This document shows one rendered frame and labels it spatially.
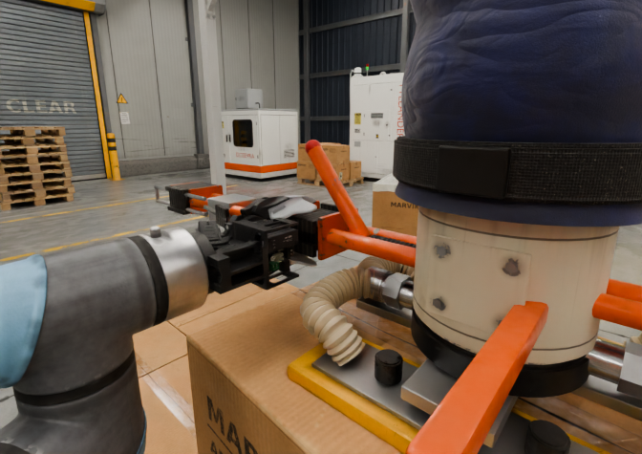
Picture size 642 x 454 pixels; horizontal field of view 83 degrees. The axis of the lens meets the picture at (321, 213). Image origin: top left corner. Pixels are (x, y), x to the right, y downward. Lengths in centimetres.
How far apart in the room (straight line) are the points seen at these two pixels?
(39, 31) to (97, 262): 1024
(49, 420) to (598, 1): 48
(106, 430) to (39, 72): 1013
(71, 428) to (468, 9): 44
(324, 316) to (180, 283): 15
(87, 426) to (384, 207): 191
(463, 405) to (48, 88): 1033
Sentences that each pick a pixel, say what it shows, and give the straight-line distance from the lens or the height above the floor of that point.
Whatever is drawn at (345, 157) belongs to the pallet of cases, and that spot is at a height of 65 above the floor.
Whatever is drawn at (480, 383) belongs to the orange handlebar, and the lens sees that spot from 23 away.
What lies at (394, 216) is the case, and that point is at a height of 84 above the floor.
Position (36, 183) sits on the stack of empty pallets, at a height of 38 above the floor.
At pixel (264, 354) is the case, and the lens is 48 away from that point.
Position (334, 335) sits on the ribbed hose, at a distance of 41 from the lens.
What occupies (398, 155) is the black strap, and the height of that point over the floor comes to 133.
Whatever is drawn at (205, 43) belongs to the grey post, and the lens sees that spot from 422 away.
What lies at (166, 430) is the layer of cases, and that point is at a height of 54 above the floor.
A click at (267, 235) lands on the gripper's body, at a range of 42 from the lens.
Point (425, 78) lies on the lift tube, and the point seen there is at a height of 139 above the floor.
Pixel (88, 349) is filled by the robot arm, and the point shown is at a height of 119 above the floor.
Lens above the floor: 136
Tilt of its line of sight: 14 degrees down
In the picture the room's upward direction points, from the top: straight up
